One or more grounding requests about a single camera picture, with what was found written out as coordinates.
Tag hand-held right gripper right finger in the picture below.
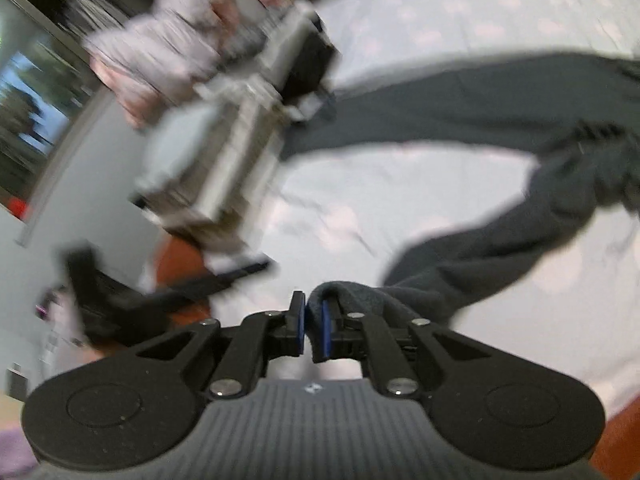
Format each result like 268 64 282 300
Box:
312 297 493 401

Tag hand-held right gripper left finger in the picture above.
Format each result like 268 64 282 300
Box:
132 290 307 401

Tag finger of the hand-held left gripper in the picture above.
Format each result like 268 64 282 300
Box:
279 10 343 123

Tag dark grey pants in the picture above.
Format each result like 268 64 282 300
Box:
277 52 640 366

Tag person's left forearm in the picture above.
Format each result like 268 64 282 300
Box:
82 0 243 128

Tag dotted pale bed sheet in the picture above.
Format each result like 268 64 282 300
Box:
140 0 640 411

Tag black stand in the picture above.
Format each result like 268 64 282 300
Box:
62 245 273 348

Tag window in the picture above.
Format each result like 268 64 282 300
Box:
0 47 73 223

